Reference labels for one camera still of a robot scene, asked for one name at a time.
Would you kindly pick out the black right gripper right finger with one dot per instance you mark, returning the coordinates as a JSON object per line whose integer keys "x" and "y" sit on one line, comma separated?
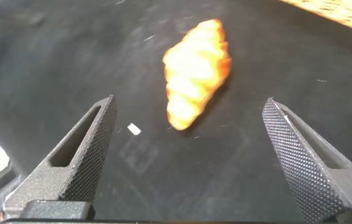
{"x": 313, "y": 168}

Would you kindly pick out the black table cloth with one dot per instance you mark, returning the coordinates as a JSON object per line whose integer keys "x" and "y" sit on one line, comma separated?
{"x": 70, "y": 62}

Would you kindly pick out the small white paper scrap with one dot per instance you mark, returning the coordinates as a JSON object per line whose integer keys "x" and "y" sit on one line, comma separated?
{"x": 134, "y": 129}

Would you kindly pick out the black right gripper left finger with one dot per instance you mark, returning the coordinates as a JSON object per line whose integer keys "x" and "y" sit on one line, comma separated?
{"x": 79, "y": 168}

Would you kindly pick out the striped golden croissant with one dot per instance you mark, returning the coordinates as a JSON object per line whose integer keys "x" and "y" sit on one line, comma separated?
{"x": 194, "y": 71}

